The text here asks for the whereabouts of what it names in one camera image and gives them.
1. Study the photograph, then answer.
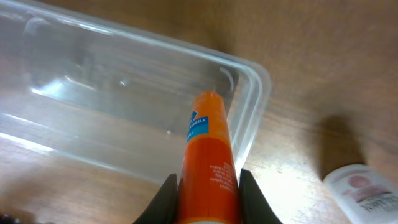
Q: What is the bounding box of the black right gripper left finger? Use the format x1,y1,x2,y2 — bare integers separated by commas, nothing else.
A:
133,174,178,224

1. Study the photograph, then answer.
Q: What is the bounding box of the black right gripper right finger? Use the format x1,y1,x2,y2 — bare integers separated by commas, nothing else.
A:
239,169,282,224

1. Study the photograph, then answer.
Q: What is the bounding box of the orange tube with white cap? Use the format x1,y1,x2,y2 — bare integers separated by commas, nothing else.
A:
177,91,241,223

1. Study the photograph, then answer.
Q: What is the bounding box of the white bottle with pink label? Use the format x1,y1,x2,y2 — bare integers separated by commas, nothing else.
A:
323,164,397,224

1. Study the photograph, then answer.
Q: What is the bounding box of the clear plastic container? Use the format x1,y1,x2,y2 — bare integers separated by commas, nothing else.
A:
1,1,272,183

